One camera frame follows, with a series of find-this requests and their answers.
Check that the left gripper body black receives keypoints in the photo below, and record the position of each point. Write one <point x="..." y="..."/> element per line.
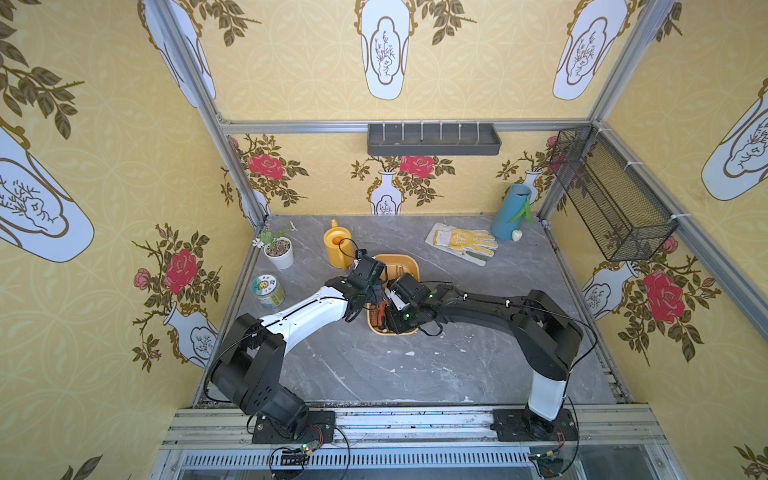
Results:
<point x="373" y="299"/>

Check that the white potted plant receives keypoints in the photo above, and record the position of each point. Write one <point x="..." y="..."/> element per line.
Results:
<point x="277" y="247"/>

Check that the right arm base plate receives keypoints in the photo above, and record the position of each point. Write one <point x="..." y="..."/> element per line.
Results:
<point x="522" y="425"/>

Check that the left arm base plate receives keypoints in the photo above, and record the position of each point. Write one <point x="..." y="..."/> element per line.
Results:
<point x="314" y="425"/>

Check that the black wire mesh basket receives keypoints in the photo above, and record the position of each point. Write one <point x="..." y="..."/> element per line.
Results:
<point x="627" y="220"/>

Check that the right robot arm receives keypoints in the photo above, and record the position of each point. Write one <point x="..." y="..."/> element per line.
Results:
<point x="549" y="339"/>

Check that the grey wall shelf rack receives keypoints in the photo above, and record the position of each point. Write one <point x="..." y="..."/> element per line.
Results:
<point x="433" y="138"/>

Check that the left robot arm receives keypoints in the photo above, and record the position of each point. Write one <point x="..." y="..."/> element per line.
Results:
<point x="247" y="366"/>

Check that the yellow storage box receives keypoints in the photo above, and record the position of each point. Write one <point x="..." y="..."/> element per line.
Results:
<point x="397" y="265"/>

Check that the yellow white work glove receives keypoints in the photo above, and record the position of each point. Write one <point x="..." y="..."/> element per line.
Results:
<point x="474" y="246"/>

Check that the round tape tin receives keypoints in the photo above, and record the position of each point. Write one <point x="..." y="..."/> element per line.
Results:
<point x="268" y="290"/>

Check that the teal vase with flower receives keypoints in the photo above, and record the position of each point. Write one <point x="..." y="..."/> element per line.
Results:
<point x="514" y="211"/>

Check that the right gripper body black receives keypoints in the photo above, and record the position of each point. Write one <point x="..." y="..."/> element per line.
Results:
<point x="395" y="309"/>

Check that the yellow watering can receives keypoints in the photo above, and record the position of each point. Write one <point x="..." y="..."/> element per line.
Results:
<point x="339" y="246"/>

